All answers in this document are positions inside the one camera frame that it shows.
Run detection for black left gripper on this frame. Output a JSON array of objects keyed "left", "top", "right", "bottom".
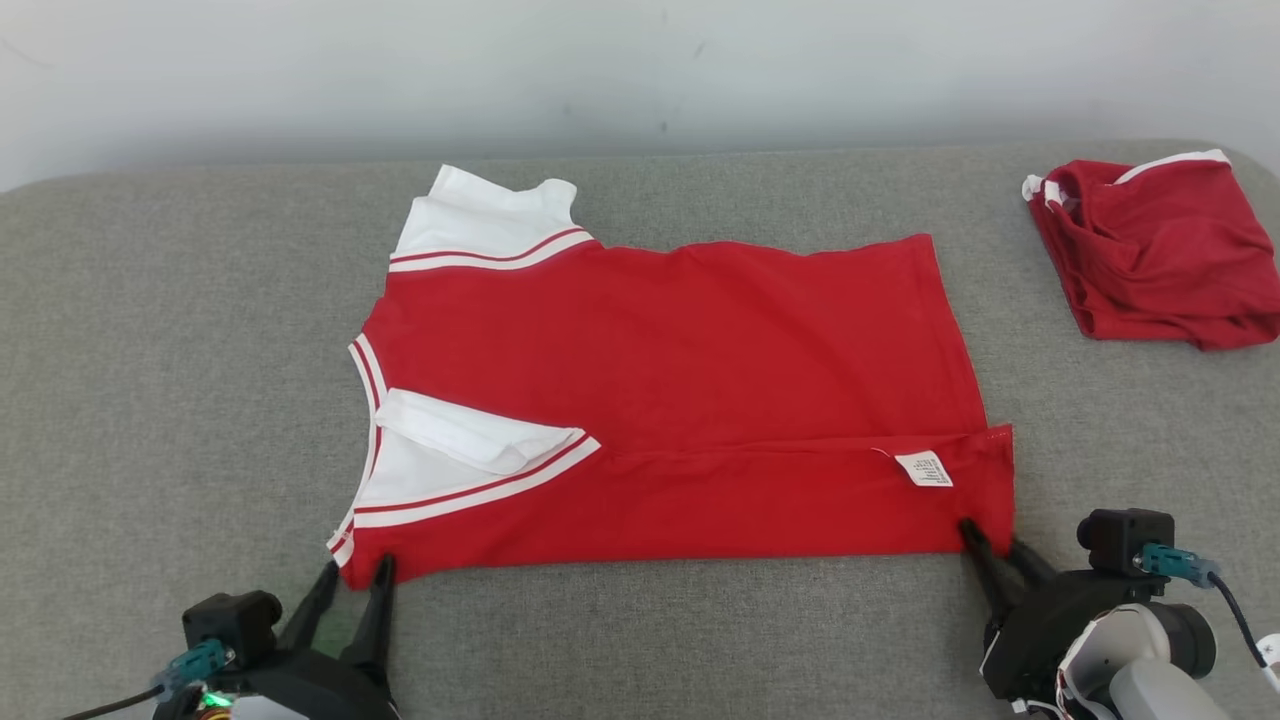
[{"left": 215, "top": 555, "right": 401, "bottom": 720}]

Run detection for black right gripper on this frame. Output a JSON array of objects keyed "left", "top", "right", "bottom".
[{"left": 958, "top": 517, "right": 1151, "bottom": 701}]

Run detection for red Bulls shorts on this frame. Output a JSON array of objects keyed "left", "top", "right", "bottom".
[{"left": 1022, "top": 149, "right": 1280, "bottom": 351}]

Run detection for red and white jersey shirt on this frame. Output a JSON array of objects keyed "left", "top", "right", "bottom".
[{"left": 326, "top": 163, "right": 1016, "bottom": 591}]

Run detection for grey fabric sofa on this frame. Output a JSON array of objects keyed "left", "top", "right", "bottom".
[{"left": 0, "top": 140, "right": 1280, "bottom": 720}]

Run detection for teal cable connector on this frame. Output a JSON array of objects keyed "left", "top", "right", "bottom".
[
  {"left": 165, "top": 640, "right": 236, "bottom": 693},
  {"left": 1135, "top": 543, "right": 1221, "bottom": 589}
]

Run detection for thin black cable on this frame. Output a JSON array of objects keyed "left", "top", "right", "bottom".
[
  {"left": 60, "top": 685, "right": 171, "bottom": 720},
  {"left": 1205, "top": 575, "right": 1280, "bottom": 693}
]

